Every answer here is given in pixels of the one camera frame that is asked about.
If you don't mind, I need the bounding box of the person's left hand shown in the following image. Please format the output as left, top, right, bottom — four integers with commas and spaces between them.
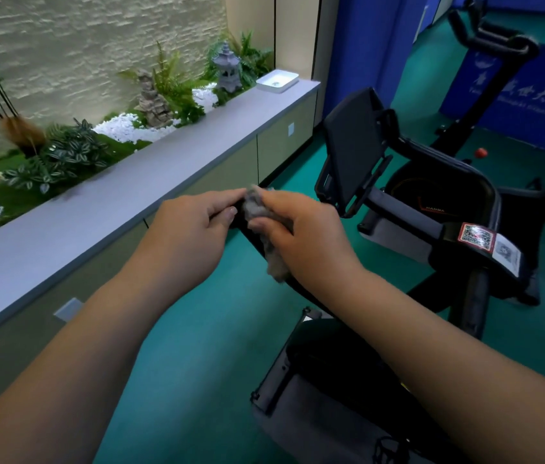
129, 188, 249, 301

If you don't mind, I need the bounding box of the green moss bed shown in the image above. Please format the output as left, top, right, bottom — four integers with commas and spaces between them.
0, 91, 234, 237

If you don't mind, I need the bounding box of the tall plant with orange tuft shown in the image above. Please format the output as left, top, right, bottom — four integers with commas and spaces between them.
0, 19, 47, 158

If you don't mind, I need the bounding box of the large dark green fern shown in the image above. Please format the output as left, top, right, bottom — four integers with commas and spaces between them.
202, 29, 274, 90

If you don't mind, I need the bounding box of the light green fern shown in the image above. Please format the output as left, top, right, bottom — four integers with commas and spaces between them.
117, 41, 211, 126

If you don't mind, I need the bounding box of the white plastic tray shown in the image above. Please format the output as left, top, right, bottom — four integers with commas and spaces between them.
255, 68, 300, 94

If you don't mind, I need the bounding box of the variegated leaf plant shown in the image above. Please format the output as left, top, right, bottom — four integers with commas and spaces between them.
4, 118, 111, 195

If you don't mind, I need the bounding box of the blue padded column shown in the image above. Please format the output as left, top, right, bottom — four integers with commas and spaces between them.
323, 0, 430, 119

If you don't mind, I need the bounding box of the grey stone pagoda lantern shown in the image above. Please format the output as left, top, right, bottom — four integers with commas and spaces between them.
212, 41, 244, 94

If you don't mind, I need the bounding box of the grey cleaning cloth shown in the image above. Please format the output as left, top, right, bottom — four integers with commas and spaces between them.
242, 184, 295, 284

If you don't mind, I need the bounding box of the black tablet holder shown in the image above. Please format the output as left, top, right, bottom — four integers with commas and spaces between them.
314, 86, 399, 218

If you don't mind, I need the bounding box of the person's right hand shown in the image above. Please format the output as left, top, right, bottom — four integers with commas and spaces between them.
248, 188, 368, 305

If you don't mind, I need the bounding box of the grey stacked rock sculpture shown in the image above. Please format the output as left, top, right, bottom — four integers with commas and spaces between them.
133, 72, 175, 130

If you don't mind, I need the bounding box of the grey-topped beige cabinet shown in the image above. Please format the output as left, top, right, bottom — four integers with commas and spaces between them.
0, 78, 321, 430

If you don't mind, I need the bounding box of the person's right forearm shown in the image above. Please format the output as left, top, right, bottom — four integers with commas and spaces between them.
330, 267, 545, 464

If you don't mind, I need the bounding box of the white pebble path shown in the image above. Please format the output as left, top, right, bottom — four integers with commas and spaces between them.
0, 84, 219, 242

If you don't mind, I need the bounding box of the person's left forearm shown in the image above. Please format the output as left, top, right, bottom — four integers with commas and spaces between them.
0, 258, 182, 464

